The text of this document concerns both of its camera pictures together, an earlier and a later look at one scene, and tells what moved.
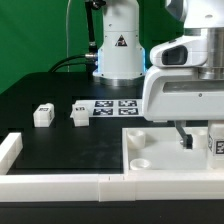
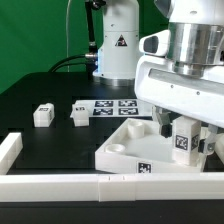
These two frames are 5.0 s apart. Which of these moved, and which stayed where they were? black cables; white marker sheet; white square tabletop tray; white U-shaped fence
Moved: white square tabletop tray
Stayed: white U-shaped fence; black cables; white marker sheet
